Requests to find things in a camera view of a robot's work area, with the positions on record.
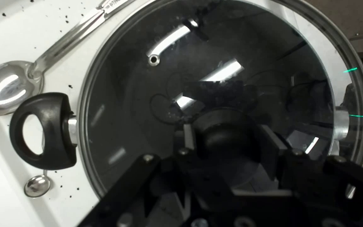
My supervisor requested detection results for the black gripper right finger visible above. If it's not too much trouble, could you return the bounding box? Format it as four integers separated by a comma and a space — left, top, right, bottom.
259, 123, 363, 227

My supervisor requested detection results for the glass pot lid black knob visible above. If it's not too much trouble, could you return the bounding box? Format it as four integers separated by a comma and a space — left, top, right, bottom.
79, 0, 363, 201

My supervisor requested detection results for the large metal spoon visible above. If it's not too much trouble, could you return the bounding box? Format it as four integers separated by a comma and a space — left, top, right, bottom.
0, 0, 134, 118

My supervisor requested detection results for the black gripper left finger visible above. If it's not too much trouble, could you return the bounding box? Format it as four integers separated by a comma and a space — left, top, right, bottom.
79, 124, 201, 227

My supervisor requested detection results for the small metal screw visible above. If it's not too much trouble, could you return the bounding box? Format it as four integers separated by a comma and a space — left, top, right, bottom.
23, 173, 55, 200

